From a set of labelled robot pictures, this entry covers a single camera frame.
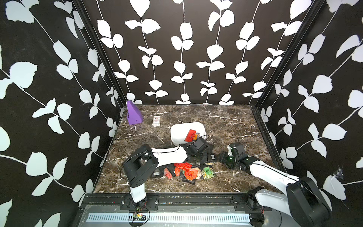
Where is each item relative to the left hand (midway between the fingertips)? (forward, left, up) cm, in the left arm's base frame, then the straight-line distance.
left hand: (209, 156), depth 85 cm
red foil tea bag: (+18, +10, -5) cm, 21 cm away
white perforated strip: (-30, +21, -6) cm, 37 cm away
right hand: (+1, -5, -2) cm, 5 cm away
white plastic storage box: (+21, +18, -4) cm, 28 cm away
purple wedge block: (+33, +51, +2) cm, 61 cm away
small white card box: (+33, +36, -4) cm, 49 cm away
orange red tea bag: (-8, +11, -6) cm, 15 cm away
